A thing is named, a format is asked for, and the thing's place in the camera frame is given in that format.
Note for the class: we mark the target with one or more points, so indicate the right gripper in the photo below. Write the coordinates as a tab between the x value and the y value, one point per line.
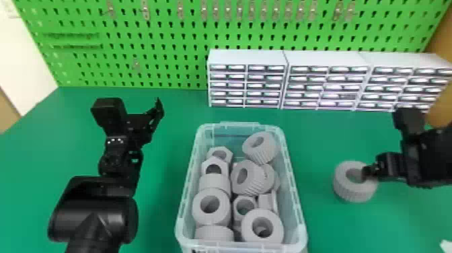
418	162

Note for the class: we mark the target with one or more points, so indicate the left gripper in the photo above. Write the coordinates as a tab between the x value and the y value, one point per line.
138	130

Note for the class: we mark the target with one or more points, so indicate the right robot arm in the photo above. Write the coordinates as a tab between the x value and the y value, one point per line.
443	155

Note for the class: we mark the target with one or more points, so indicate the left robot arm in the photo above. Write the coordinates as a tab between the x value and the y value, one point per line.
92	213

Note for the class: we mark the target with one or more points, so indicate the clear bin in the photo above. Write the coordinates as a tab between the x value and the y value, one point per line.
296	212

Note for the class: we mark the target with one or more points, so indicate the grey nut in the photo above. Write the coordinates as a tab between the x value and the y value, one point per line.
213	169
268	202
219	154

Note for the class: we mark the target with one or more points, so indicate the white drawer cabinet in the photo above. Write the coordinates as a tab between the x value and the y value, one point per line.
325	86
247	84
402	88

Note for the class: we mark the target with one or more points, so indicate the white panel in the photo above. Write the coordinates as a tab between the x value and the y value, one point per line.
24	67

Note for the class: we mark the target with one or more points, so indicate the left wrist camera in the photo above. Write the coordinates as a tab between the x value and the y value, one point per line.
108	114

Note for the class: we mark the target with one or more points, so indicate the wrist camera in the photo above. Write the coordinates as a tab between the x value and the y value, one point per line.
409	122
108	114

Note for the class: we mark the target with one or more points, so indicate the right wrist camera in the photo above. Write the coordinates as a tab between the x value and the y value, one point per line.
409	122

